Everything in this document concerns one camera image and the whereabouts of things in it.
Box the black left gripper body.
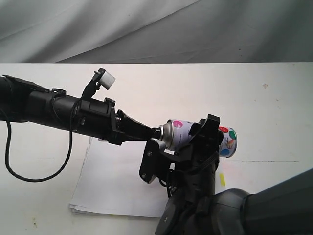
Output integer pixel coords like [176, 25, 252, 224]
[78, 98, 122, 145]

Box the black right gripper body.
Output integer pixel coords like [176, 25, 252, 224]
[170, 145, 219, 203]

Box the white labelled spray paint can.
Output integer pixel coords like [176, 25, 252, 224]
[158, 119, 238, 158]

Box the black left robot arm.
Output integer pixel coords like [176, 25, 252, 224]
[0, 75, 161, 145]

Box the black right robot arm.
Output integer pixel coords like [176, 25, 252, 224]
[156, 115, 313, 235]

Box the white paper sheet stack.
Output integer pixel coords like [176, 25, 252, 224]
[69, 138, 168, 218]

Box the grey fabric backdrop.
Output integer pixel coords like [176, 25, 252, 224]
[0, 0, 313, 64]

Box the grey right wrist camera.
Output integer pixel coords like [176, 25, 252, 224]
[139, 140, 171, 184]

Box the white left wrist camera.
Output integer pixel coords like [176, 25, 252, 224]
[81, 68, 115, 100]

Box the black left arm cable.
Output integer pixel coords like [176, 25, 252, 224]
[0, 99, 85, 183]

